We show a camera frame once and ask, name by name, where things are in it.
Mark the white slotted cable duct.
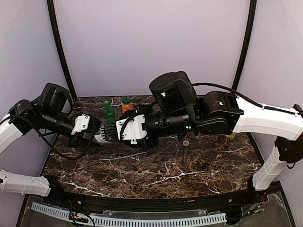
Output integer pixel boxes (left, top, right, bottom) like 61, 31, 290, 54
31, 202, 227, 227

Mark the brown coffee glass bottle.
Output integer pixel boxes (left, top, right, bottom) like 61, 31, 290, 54
94, 124, 119, 144

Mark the large yellow tea bottle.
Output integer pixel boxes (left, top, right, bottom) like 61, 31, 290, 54
225, 133, 236, 139

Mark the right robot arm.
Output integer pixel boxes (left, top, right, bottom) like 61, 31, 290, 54
101, 71, 303, 191

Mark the left black frame post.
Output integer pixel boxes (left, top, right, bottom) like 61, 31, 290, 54
46, 0, 78, 102

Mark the cream white bottle cap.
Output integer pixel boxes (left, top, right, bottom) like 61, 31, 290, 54
183, 140, 190, 147

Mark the orange juice bottle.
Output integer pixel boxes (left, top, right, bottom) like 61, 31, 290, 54
122, 98, 134, 113

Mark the right black frame post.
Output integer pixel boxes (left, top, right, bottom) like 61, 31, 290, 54
232, 0, 257, 90

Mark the green plastic bottle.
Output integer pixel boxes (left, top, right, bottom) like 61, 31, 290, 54
104, 101, 116, 124

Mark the black front rail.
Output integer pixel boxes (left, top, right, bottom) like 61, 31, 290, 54
43, 177, 274, 213

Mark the black frame post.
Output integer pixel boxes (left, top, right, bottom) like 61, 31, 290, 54
46, 0, 78, 102
232, 0, 257, 90

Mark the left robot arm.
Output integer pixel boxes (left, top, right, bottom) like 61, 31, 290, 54
0, 83, 101, 197

